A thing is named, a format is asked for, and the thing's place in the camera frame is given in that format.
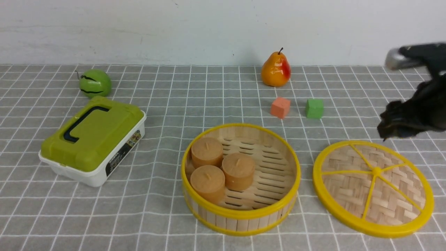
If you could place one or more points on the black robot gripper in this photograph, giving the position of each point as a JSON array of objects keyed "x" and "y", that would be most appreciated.
[{"x": 424, "y": 111}]

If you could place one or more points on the yellow bamboo steamer lid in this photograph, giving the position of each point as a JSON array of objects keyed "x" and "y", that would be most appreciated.
[{"x": 372, "y": 189}]

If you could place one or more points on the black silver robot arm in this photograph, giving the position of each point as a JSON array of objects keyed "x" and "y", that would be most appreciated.
[{"x": 430, "y": 55}]

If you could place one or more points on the yellow bamboo steamer basket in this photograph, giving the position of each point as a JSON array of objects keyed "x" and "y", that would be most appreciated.
[{"x": 270, "y": 198}]

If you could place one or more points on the green foam cube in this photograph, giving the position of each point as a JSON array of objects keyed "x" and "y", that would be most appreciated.
[{"x": 314, "y": 108}]

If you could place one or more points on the orange foam cube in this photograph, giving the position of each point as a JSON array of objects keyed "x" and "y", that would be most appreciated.
[{"x": 280, "y": 107}]

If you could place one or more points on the orange toy pear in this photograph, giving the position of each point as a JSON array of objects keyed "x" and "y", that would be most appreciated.
[{"x": 276, "y": 71}]

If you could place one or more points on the brown candle right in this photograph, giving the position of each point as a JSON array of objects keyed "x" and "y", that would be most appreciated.
[{"x": 239, "y": 169}]

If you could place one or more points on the brown candle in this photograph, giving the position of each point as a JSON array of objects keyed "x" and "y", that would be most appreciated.
[
  {"x": 207, "y": 151},
  {"x": 209, "y": 182},
  {"x": 239, "y": 169}
]

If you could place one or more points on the brown candle back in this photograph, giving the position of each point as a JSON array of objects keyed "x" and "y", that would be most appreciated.
[{"x": 207, "y": 151}]

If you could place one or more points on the brown candle front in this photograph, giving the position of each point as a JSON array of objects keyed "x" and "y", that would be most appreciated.
[{"x": 209, "y": 182}]

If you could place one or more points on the grey checkered tablecloth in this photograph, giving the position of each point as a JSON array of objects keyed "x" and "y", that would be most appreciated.
[{"x": 141, "y": 207}]

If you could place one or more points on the green toy watermelon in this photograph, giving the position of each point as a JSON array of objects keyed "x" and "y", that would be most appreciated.
[{"x": 94, "y": 82}]

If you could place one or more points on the green lidded white plastic box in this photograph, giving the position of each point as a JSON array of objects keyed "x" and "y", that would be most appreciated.
[{"x": 90, "y": 146}]

